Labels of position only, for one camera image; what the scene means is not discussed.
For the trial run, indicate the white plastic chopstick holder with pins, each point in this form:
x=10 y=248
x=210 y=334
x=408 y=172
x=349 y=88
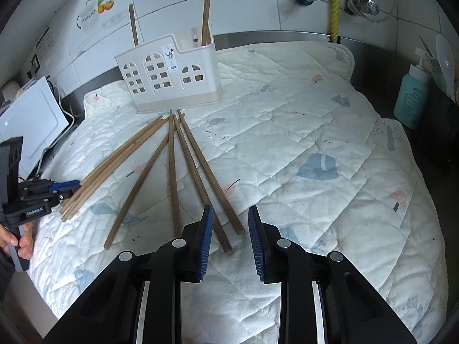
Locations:
x=161 y=89

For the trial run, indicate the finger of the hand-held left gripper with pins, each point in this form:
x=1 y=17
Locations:
x=53 y=197
x=64 y=185

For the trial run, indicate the white quilted mat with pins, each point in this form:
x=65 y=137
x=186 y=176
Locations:
x=287 y=132

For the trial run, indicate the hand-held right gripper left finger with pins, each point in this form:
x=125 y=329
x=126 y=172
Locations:
x=206 y=243

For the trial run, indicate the person's left forearm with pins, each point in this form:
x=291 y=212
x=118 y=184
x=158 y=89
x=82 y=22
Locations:
x=5 y=272

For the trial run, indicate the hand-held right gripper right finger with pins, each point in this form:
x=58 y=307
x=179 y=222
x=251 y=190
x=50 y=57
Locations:
x=255 y=243

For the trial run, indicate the teal pump bottle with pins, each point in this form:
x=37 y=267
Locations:
x=410 y=96

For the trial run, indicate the brown wooden chopstick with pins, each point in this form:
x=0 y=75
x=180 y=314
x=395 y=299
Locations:
x=133 y=25
x=206 y=7

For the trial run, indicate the person's left hand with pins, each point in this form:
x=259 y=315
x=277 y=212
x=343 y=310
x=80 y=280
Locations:
x=25 y=240

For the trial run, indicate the bunch of wooden chopsticks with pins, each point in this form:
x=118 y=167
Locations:
x=173 y=172

